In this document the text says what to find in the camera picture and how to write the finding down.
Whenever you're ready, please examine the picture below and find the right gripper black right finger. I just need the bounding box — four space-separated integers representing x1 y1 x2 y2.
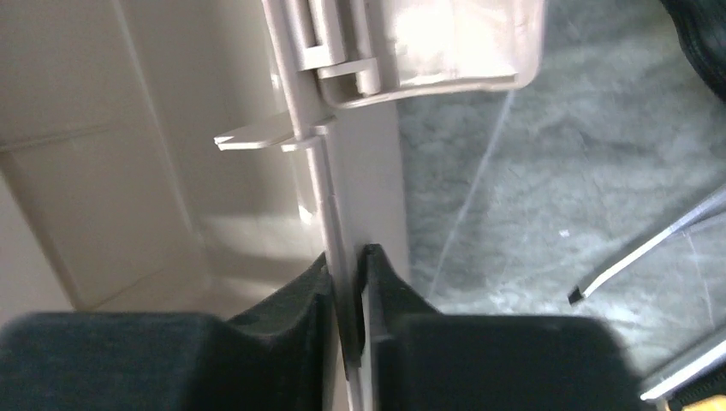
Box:
359 244 642 410

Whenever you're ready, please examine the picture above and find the claw hammer yellow black handle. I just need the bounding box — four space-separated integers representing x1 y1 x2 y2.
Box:
640 326 725 411

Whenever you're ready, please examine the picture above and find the black yellow handled screwdriver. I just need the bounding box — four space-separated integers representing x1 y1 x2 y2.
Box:
568 183 725 306

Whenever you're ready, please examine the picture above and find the translucent brown tool box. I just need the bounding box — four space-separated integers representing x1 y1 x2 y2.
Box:
1 1 547 410

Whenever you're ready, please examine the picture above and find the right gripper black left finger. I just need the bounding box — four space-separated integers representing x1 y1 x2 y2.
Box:
1 257 332 410

